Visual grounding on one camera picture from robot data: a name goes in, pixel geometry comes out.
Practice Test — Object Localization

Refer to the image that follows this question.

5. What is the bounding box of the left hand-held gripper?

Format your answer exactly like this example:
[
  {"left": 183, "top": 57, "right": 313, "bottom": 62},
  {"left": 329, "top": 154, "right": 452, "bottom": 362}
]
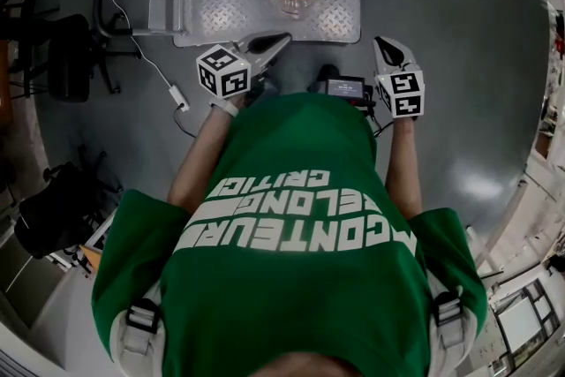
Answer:
[{"left": 196, "top": 31, "right": 294, "bottom": 100}]

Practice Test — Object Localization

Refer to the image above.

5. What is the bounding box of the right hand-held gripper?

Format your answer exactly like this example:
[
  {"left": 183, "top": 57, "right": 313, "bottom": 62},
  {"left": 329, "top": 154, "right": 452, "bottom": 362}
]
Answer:
[{"left": 372, "top": 35, "right": 426, "bottom": 120}]

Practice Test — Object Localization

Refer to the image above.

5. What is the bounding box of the person's left forearm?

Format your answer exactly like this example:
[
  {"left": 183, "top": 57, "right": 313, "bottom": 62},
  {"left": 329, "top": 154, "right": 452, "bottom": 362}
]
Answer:
[{"left": 167, "top": 108, "right": 230, "bottom": 217}]

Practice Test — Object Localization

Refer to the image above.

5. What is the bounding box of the person's right forearm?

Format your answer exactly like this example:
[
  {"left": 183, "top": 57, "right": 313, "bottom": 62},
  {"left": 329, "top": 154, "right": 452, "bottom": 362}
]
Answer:
[{"left": 384, "top": 117, "right": 423, "bottom": 220}]

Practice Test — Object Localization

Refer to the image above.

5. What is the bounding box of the black chest-mounted monitor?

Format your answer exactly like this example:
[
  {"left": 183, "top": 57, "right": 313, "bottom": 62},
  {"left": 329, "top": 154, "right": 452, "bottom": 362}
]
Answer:
[{"left": 324, "top": 76, "right": 376, "bottom": 109}]

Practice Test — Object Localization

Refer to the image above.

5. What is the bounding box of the white power strip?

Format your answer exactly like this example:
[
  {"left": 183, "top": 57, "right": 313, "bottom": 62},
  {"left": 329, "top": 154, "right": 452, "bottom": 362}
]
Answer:
[{"left": 169, "top": 84, "right": 191, "bottom": 112}]

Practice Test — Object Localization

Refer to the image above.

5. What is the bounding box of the white shelving rack with goods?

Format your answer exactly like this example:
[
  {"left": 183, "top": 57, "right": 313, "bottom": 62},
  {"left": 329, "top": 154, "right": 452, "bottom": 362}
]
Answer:
[{"left": 527, "top": 0, "right": 565, "bottom": 160}]

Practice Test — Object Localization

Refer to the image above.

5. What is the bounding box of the black office chair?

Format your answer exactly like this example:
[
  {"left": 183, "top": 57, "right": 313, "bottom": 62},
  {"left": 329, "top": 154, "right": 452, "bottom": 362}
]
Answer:
[
  {"left": 0, "top": 0, "right": 142, "bottom": 102},
  {"left": 15, "top": 145, "right": 124, "bottom": 260}
]

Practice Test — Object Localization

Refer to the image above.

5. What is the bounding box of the person's green printed t-shirt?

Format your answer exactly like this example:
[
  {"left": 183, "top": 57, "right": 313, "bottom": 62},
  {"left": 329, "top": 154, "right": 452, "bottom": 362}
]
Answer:
[{"left": 91, "top": 91, "right": 489, "bottom": 377}]

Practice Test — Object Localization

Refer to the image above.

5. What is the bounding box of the light wooden table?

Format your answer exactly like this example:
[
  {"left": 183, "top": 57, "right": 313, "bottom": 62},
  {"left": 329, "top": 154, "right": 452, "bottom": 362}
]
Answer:
[{"left": 77, "top": 207, "right": 118, "bottom": 279}]

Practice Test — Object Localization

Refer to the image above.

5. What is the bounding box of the white wrist strap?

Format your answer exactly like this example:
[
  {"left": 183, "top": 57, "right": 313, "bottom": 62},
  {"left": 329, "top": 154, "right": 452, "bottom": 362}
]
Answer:
[{"left": 209, "top": 98, "right": 240, "bottom": 118}]

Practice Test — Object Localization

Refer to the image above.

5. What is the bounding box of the black power cable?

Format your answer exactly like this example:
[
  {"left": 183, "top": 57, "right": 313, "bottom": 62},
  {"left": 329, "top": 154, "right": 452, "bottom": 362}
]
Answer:
[{"left": 173, "top": 108, "right": 198, "bottom": 139}]

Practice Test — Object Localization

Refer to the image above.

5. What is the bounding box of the white power cable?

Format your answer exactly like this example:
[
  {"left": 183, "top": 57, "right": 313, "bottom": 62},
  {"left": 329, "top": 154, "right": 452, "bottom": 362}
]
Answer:
[{"left": 56, "top": 0, "right": 176, "bottom": 90}]

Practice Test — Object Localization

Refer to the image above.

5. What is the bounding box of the grey harness strap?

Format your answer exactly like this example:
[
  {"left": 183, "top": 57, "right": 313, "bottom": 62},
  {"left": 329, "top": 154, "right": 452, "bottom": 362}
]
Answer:
[
  {"left": 109, "top": 298, "right": 167, "bottom": 377},
  {"left": 427, "top": 284, "right": 480, "bottom": 377}
]

